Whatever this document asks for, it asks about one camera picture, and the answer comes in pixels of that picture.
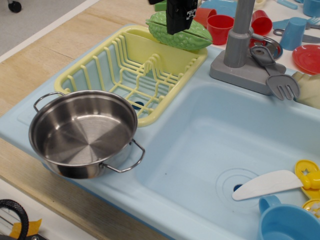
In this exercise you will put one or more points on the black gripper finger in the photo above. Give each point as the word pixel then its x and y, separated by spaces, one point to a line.
pixel 179 15

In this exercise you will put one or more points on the green bumpy toy squash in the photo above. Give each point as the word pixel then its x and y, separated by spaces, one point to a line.
pixel 195 38

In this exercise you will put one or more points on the stainless steel pot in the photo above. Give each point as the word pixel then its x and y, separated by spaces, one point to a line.
pixel 82 134

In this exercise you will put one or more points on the green plastic block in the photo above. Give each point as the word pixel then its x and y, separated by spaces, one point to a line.
pixel 160 6

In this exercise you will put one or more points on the red plastic cup lying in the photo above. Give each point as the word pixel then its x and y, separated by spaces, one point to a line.
pixel 202 15

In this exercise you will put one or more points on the red plastic cup front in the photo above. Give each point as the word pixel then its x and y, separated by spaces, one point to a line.
pixel 219 26

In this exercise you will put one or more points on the blue plastic plate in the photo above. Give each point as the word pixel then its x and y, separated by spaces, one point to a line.
pixel 222 7

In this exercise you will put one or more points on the yellow plastic dish rack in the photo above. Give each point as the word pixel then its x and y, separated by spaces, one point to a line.
pixel 131 63

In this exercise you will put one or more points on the grey toy faucet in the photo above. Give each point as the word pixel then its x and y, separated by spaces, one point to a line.
pixel 235 65

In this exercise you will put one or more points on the red plastic cup right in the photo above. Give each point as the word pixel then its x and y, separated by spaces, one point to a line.
pixel 261 23

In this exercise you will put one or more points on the grey plastic toy fork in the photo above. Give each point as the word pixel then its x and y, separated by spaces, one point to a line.
pixel 282 86

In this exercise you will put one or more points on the metal lid with knob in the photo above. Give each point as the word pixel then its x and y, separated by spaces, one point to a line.
pixel 273 46

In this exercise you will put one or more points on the blue upturned plastic cup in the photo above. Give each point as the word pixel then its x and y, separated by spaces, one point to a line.
pixel 293 33

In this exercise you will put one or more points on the light blue toy sink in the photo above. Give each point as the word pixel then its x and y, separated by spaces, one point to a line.
pixel 212 137

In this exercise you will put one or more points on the red plastic plate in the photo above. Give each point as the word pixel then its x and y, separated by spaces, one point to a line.
pixel 307 58

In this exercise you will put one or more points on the cream plastic toy piece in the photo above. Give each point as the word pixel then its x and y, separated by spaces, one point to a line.
pixel 309 89

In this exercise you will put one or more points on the black caster wheel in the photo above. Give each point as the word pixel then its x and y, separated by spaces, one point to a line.
pixel 14 6

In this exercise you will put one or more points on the white plastic toy knife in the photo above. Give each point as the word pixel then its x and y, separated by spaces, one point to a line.
pixel 266 184

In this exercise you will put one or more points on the yellow plastic toy utensil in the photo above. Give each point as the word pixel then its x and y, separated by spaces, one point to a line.
pixel 309 173

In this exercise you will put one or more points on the blue plastic mug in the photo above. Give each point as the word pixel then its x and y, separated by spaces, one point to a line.
pixel 280 221

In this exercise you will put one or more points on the yellow tape piece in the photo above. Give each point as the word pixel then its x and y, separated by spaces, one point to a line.
pixel 33 229

